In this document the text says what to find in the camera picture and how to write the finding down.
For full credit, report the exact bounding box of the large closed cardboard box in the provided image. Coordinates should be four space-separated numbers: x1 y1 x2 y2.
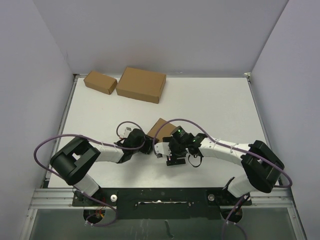
116 67 167 104

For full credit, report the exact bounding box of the purple cable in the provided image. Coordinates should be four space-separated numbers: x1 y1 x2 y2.
33 121 148 227
153 118 293 240

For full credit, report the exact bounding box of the aluminium frame rail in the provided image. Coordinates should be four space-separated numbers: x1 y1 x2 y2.
29 188 74 210

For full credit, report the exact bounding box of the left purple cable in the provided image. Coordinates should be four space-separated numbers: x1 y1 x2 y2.
33 121 148 227

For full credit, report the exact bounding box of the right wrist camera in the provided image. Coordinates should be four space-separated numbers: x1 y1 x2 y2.
154 142 172 158

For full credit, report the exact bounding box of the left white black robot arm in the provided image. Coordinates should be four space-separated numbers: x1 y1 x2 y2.
50 128 153 206

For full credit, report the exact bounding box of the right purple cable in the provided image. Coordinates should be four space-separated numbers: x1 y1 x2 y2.
153 118 293 240

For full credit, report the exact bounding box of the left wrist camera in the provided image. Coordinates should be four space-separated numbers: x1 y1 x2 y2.
119 127 132 139

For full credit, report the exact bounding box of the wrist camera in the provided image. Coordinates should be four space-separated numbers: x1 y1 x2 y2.
154 142 172 158
119 127 132 139

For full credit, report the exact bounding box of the small closed cardboard box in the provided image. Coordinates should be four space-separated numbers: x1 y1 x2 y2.
83 70 118 95

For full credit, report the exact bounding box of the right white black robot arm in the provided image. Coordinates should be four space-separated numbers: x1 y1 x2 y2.
154 126 285 205

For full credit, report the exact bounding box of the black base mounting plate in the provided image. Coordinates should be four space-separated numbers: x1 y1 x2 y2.
72 187 251 223

